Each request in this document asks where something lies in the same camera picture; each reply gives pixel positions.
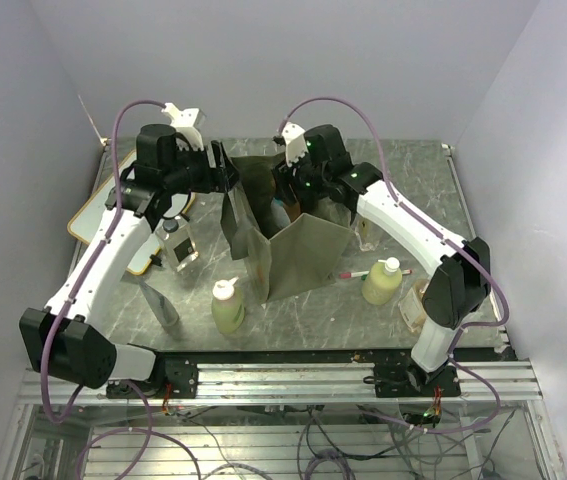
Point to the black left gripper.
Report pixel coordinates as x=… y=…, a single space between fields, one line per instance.
x=223 y=178

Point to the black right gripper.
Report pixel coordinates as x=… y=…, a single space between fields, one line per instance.
x=287 y=188

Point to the olive green canvas bag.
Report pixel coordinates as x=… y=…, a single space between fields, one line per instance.
x=299 y=258

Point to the clear square bottle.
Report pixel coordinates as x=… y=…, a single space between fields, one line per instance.
x=176 y=241

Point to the green lotion bottle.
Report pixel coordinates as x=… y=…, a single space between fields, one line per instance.
x=227 y=306

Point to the orange bottle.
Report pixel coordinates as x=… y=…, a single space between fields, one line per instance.
x=279 y=215

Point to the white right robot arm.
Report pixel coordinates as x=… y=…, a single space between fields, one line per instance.
x=456 y=268

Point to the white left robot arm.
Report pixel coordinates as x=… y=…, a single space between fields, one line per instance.
x=63 y=339

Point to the clear perfume bottle, black cap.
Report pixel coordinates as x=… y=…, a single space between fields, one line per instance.
x=368 y=234

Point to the red and white marker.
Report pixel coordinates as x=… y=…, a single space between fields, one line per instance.
x=363 y=274

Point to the yellow-green pump bottle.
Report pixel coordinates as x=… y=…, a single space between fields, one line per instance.
x=382 y=281

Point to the grey metallic tube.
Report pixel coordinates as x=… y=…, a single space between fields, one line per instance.
x=162 y=308

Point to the amber liquid bottle, white cap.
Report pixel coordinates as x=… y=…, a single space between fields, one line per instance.
x=411 y=308

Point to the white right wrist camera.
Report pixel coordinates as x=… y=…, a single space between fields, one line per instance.
x=292 y=137

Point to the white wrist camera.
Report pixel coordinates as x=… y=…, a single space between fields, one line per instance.
x=292 y=137
x=186 y=122

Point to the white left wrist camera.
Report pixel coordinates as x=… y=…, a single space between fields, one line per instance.
x=186 y=122

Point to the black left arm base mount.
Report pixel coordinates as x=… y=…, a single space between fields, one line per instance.
x=166 y=375

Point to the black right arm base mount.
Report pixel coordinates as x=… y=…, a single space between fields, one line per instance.
x=400 y=382

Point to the aluminium rail frame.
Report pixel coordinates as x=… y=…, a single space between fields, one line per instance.
x=297 y=415

